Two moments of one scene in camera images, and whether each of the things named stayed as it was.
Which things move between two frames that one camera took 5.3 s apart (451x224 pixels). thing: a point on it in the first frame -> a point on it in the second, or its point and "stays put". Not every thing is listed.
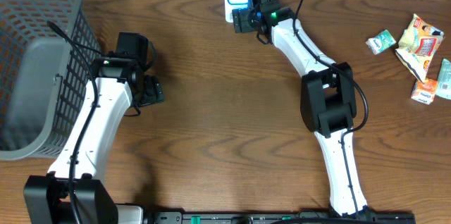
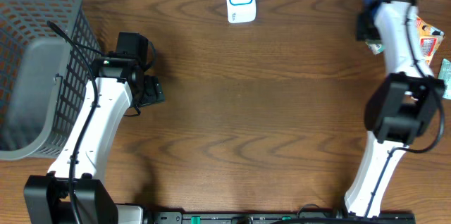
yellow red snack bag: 417,44 stays put
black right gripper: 239,19 -> 363,25
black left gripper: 153,92 stays put
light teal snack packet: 443,88 stays put
